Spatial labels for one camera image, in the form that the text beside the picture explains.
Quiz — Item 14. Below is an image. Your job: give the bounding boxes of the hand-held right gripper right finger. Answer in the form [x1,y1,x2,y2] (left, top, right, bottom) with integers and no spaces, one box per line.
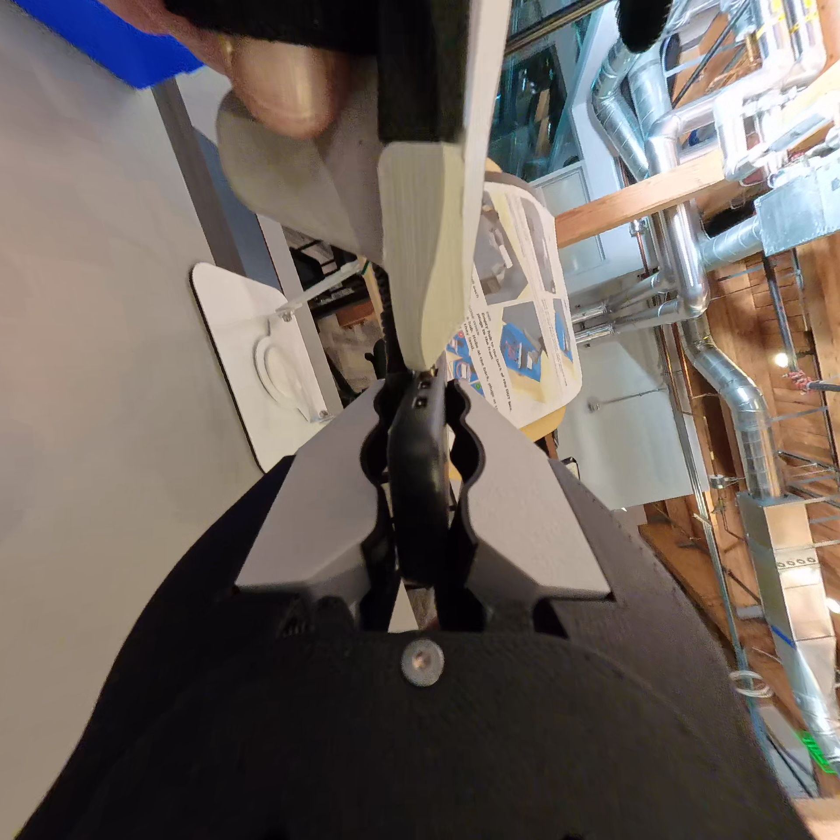
[449,384,615,620]

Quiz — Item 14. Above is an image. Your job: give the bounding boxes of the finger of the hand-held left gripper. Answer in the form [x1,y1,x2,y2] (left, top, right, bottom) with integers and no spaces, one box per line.
[377,0,513,370]

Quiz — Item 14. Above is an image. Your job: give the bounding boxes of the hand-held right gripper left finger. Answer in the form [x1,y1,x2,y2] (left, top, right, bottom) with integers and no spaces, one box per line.
[237,381,395,620]

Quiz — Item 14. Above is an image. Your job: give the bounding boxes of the white object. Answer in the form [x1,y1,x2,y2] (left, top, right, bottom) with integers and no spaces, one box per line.
[385,372,455,588]

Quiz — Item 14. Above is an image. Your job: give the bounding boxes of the blue storage bin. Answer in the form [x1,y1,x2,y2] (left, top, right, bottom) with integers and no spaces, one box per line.
[14,0,206,91]

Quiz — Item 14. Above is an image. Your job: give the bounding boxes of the person's left hand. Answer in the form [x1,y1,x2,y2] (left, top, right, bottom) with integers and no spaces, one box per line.
[99,0,353,141]

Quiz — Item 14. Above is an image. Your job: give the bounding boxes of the silver ventilation ducts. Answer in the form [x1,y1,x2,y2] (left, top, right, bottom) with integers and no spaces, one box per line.
[588,0,840,778]

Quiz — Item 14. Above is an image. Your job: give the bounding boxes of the black pole with round disc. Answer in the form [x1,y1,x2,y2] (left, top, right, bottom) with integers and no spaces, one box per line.
[506,0,674,57]

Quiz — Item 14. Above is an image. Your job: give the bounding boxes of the wooden post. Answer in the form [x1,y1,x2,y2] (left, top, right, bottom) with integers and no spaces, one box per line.
[554,63,840,250]

